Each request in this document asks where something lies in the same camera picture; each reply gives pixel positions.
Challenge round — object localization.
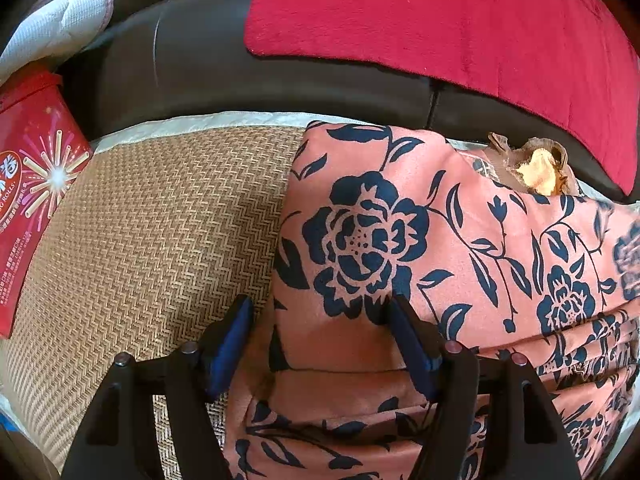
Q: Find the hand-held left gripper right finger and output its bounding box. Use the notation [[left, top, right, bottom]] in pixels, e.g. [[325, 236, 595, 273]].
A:
[[387, 292, 583, 480]]

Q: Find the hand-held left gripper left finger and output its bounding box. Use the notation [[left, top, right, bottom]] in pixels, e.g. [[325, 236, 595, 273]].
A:
[[60, 294, 256, 480]]

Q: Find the pink floral garment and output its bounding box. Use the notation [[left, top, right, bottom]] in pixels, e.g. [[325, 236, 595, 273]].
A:
[[222, 121, 640, 480]]

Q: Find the woven rattan mat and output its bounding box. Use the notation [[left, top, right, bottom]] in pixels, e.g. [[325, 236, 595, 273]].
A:
[[0, 110, 616, 473]]

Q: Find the brown and yellow fabric piece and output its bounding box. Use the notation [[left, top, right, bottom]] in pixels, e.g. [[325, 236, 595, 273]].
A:
[[487, 131, 581, 196]]

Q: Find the red tin box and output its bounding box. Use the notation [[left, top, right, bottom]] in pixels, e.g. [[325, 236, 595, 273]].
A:
[[0, 71, 95, 339]]

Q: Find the dark leather sofa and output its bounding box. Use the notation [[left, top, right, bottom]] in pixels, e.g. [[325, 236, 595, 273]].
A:
[[55, 0, 640, 206]]

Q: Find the red fleece cloth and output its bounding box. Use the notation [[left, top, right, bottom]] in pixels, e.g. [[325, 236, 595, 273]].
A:
[[243, 0, 640, 206]]

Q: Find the white cushion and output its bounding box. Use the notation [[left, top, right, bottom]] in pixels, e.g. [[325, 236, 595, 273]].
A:
[[0, 0, 115, 86]]

